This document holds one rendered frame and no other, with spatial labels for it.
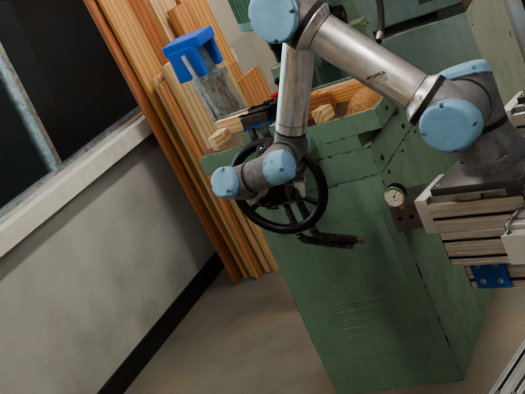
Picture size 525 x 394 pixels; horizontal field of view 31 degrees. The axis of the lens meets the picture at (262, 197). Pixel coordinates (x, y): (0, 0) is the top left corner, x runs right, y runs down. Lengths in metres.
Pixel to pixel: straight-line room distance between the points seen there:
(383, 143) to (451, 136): 0.84
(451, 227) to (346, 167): 0.58
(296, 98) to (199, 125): 1.97
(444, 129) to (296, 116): 0.43
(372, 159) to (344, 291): 0.46
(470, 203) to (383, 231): 0.64
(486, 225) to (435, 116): 0.36
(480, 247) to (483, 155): 0.24
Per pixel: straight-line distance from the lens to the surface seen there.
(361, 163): 2.65
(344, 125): 2.61
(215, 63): 3.69
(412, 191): 2.70
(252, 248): 4.25
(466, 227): 2.16
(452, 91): 1.90
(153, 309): 4.08
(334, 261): 2.83
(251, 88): 4.55
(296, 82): 2.14
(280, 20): 1.92
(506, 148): 2.05
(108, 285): 3.87
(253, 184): 2.14
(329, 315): 2.94
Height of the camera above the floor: 1.55
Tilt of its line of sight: 17 degrees down
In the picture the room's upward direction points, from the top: 24 degrees counter-clockwise
